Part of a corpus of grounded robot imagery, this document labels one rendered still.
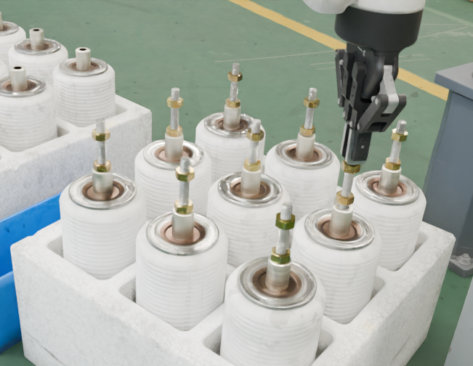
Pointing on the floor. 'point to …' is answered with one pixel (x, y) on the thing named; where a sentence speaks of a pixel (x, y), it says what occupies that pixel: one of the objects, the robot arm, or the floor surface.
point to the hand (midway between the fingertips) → (356, 142)
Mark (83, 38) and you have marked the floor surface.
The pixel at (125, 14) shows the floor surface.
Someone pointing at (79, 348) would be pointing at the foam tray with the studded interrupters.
